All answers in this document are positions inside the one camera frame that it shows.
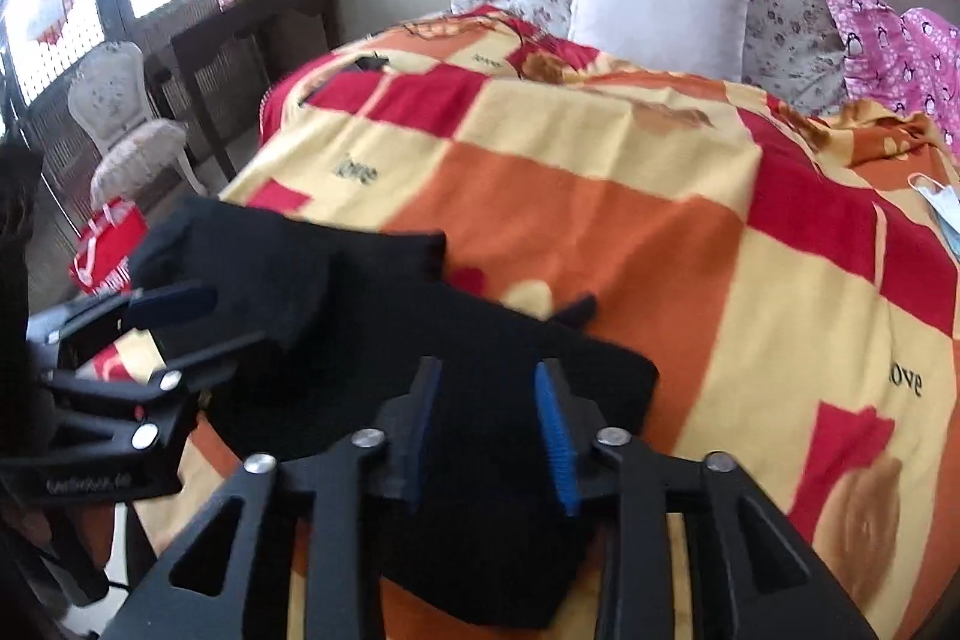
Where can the red shopping bag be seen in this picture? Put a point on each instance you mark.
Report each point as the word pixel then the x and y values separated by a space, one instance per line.
pixel 100 264

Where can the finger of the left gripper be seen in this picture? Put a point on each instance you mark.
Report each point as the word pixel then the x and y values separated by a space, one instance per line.
pixel 135 309
pixel 186 380

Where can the white upholstered chair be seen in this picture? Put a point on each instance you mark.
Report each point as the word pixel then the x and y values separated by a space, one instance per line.
pixel 108 100

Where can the white square pillow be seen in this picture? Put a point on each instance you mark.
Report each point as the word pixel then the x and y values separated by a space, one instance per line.
pixel 704 37

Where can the dark wooden desk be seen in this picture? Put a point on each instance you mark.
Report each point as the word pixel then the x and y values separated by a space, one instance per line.
pixel 224 63

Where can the pink penguin blanket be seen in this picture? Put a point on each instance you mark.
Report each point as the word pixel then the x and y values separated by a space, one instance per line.
pixel 908 62

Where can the black pants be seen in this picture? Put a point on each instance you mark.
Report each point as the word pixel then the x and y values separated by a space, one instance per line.
pixel 350 316

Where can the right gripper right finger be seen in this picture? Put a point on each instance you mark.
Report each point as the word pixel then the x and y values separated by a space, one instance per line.
pixel 751 574

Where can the black smartphone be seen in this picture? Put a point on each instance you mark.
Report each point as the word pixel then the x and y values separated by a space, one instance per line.
pixel 370 63

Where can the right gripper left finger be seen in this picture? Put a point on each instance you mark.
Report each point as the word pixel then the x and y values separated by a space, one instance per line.
pixel 290 543

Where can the red orange checked blanket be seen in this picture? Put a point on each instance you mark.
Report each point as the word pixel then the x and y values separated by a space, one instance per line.
pixel 794 291

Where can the light blue face mask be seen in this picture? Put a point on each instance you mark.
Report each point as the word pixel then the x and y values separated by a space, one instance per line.
pixel 943 201

